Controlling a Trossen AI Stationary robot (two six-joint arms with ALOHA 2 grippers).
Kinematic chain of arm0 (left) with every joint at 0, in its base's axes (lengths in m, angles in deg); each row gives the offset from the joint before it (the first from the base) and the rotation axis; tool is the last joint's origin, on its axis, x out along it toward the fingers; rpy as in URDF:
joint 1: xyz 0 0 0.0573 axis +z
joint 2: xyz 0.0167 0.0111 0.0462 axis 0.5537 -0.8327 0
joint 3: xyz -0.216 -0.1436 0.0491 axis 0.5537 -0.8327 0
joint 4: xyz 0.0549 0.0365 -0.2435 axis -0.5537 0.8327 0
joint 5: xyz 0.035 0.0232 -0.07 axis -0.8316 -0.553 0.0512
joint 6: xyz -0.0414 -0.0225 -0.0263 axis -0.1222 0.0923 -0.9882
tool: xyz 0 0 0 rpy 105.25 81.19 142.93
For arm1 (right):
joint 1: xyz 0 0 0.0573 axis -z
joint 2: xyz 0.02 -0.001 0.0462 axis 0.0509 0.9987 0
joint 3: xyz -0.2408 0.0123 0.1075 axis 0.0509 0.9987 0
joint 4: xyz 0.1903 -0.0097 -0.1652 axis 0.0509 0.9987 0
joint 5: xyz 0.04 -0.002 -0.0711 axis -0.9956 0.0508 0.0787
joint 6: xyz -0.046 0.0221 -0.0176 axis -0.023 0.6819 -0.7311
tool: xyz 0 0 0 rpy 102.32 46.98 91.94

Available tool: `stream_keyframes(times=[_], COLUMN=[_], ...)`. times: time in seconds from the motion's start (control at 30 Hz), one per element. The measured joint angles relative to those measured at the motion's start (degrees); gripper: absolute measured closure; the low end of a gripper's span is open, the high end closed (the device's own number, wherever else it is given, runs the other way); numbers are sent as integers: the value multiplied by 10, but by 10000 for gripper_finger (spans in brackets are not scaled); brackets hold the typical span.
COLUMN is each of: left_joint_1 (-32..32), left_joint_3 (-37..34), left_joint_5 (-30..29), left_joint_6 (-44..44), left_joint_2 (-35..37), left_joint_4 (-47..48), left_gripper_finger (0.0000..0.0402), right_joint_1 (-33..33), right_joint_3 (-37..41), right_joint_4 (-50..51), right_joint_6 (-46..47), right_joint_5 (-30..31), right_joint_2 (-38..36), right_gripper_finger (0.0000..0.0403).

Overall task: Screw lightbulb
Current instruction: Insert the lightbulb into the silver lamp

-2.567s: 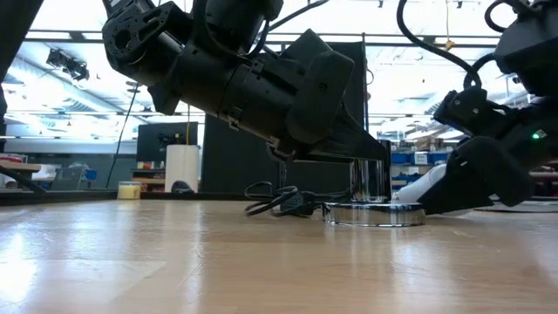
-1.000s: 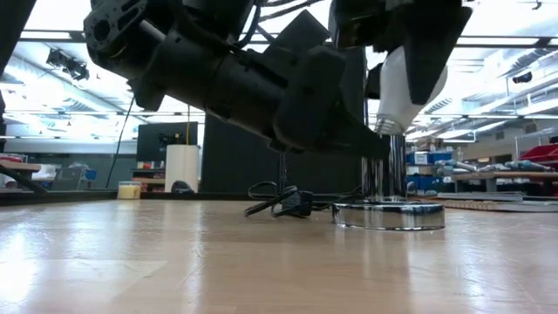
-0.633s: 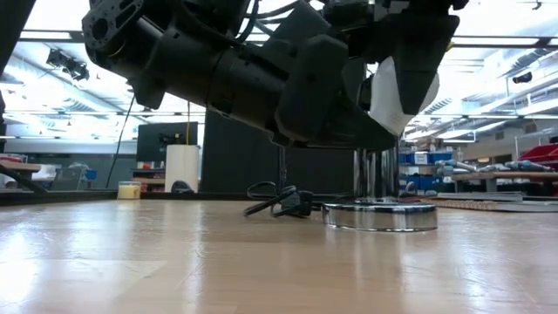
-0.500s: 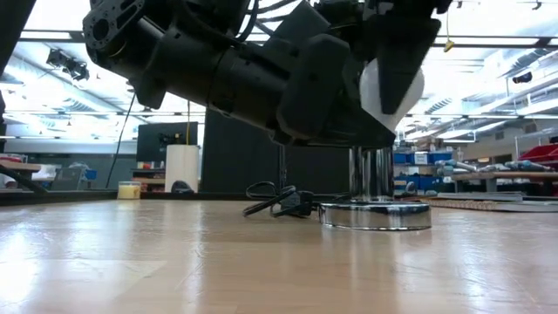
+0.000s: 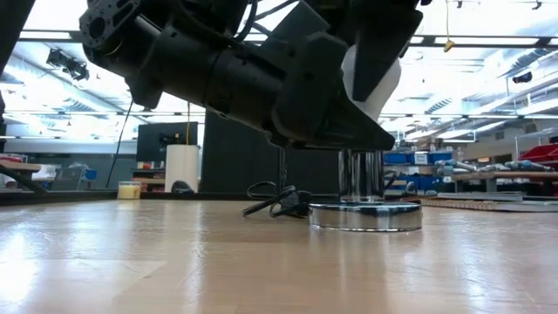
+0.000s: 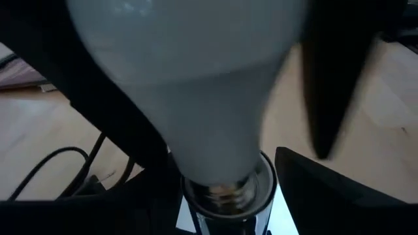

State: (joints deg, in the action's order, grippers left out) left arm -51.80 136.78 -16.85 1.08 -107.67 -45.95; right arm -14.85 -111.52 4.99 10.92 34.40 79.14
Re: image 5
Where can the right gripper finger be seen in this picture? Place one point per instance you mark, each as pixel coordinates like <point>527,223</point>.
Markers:
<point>379,48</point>

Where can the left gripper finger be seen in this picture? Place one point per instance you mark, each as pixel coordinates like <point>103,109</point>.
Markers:
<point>314,96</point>

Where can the white lightbulb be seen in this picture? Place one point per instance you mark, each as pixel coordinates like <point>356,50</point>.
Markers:
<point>379,100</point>

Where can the chrome lamp base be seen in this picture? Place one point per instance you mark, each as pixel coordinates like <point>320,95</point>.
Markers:
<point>362,174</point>

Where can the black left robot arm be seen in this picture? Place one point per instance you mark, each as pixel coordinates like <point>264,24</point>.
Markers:
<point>152,56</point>

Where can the yellow hanging plug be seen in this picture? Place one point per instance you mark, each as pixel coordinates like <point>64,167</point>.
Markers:
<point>449,45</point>

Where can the black curtain panel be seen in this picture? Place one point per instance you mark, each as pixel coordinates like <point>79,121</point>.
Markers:
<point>240,165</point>
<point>314,174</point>

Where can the white cylinder cup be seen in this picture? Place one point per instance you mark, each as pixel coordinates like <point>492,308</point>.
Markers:
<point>181,168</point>

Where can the black monitor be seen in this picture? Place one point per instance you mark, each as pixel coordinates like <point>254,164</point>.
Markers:
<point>152,139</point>

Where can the wooden shelf unit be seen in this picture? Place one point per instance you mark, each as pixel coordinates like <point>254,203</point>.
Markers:
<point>148,179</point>

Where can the yellow candle jar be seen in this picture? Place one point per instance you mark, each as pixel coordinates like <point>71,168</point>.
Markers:
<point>129,190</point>

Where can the wooden workbench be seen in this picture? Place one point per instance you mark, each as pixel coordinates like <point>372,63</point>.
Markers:
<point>17,166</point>
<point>501,176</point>

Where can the black ceiling-mounted device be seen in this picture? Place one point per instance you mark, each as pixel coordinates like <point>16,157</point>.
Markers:
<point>67,64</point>

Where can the red storage bin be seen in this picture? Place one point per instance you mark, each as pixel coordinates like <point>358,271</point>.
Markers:
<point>542,153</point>

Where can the black ceiling camera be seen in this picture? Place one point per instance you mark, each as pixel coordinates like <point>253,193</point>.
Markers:
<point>522,77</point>

